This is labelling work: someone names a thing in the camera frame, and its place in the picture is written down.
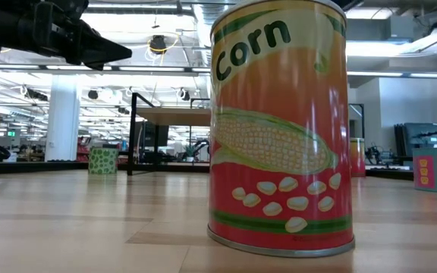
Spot long ceiling light bar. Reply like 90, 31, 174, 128
0, 63, 212, 74
346, 71, 437, 80

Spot black aluminium table frame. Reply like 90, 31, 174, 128
0, 161, 415, 181

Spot large corn label can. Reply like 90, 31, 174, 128
206, 0, 356, 259

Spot orange and red can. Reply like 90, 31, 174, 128
350, 137, 366, 178

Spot black round ceiling device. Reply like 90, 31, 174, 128
149, 34, 168, 54

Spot white building column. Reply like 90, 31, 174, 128
45, 74, 82, 163

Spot green peas label can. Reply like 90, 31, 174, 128
88, 146, 119, 176

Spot grey computer monitor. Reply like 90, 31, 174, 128
394, 122, 437, 149

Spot black-framed wooden shelf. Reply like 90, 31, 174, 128
127, 92, 366, 177

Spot small green background plant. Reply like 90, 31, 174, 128
182, 143, 199, 162

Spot red background equipment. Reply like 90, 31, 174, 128
77, 136, 90, 163

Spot teal and pink can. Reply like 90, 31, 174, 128
411, 147, 437, 195

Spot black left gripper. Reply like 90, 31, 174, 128
17, 0, 133, 71

